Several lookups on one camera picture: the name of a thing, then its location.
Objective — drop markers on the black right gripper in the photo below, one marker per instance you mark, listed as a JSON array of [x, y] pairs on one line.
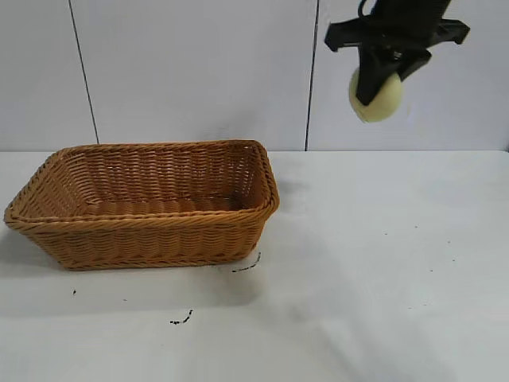
[[401, 24]]

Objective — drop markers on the pale yellow egg yolk pastry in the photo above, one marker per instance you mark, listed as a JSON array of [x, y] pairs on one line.
[[383, 107]]

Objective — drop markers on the brown wicker basket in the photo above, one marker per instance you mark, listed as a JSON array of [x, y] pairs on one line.
[[159, 223]]

